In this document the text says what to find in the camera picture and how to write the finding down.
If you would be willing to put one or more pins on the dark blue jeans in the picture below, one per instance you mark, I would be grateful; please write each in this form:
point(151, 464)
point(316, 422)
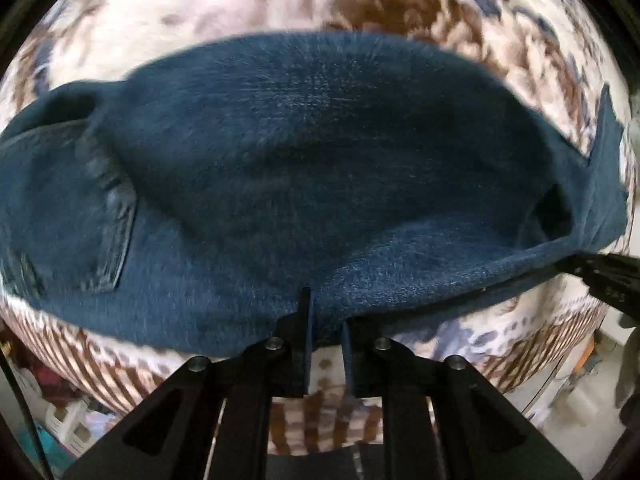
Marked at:
point(187, 205)

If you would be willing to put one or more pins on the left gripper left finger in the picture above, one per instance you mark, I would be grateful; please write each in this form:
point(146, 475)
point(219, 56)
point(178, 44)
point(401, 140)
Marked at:
point(209, 420)

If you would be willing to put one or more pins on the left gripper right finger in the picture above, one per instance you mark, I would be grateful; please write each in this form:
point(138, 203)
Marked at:
point(443, 419)

